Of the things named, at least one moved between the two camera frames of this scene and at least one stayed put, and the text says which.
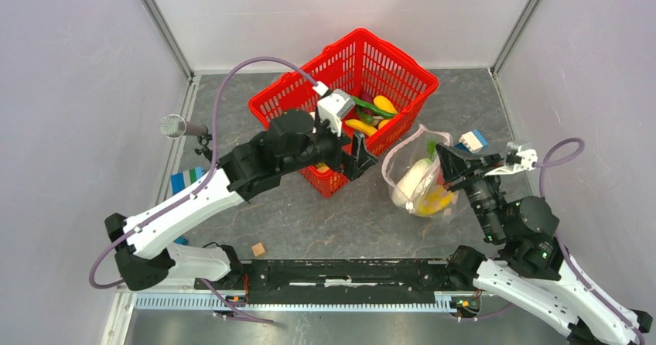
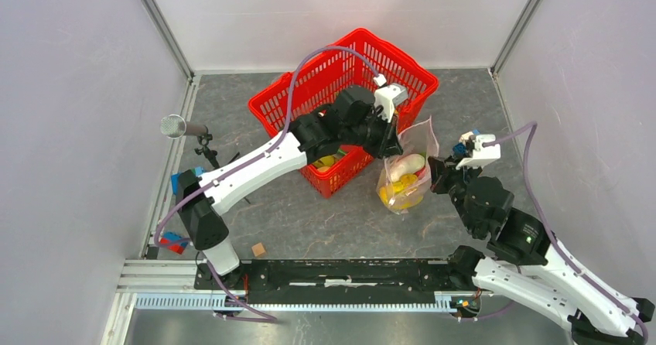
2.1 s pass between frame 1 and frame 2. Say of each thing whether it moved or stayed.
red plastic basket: stayed
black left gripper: moved
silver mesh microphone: stayed
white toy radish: moved
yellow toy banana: moved
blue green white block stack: stayed
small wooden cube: stayed
